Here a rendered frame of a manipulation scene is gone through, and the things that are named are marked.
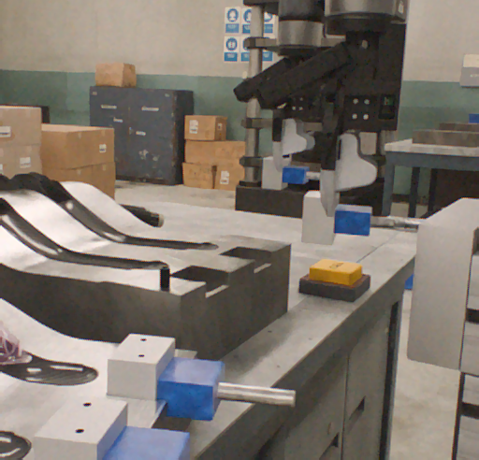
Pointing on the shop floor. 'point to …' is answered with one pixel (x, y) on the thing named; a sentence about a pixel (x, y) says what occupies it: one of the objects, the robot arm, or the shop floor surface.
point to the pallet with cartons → (79, 155)
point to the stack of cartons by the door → (211, 154)
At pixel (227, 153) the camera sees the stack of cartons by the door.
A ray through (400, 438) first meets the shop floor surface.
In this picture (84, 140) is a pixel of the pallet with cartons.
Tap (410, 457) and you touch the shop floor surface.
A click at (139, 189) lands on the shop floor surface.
